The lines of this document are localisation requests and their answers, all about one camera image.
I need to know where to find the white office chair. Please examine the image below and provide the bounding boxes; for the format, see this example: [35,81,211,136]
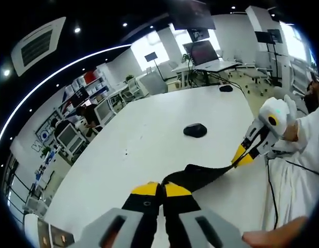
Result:
[127,77,143,100]
[56,123,86,157]
[94,99,116,125]
[141,73,168,96]

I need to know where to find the red storage box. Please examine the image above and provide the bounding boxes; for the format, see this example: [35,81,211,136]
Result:
[83,71,97,83]

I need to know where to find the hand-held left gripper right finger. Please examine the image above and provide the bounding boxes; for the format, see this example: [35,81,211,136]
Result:
[162,181,250,248]

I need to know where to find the dark monitor with reddish picture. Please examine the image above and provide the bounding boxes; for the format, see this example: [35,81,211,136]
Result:
[183,40,219,67]

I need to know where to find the small dark screen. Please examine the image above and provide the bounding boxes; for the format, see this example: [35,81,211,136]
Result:
[190,28,210,42]

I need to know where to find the operator in white shirt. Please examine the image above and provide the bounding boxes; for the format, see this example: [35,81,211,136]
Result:
[262,103,319,233]

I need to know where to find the large hanging black monitor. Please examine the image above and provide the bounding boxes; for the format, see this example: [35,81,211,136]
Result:
[169,0,217,30]

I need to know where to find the black panels on floor stand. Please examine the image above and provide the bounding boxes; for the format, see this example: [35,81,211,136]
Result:
[254,28,283,87]

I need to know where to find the black mouse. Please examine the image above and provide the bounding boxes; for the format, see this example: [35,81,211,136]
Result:
[183,123,208,139]

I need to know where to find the ceiling air conditioner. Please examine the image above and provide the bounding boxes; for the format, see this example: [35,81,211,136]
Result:
[10,17,67,78]

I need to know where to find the black desktop monitor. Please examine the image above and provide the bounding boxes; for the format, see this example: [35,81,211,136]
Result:
[71,86,89,108]

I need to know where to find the ceiling light strip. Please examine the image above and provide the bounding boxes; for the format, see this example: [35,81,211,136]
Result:
[0,43,132,150]

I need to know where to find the person's left hand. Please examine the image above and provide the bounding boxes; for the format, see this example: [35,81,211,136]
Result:
[241,216,311,246]

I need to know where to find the black mouse pad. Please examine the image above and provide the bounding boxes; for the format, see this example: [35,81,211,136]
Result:
[161,162,237,194]

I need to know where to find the black screen on floor stand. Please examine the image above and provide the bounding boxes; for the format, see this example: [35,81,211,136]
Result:
[145,52,165,81]

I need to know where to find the white side table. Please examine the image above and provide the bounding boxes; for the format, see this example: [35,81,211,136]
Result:
[171,60,242,87]

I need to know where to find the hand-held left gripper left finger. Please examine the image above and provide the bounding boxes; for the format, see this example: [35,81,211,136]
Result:
[72,181,161,248]

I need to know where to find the white storage shelf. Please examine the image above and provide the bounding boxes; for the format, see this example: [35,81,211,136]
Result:
[60,70,111,114]

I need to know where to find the white drawer organizer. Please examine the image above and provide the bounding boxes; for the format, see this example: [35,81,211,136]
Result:
[24,213,75,248]

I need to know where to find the person's right hand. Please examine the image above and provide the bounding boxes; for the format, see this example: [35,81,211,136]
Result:
[281,119,301,143]

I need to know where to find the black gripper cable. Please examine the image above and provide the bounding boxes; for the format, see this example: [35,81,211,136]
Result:
[284,159,319,175]
[266,157,280,230]

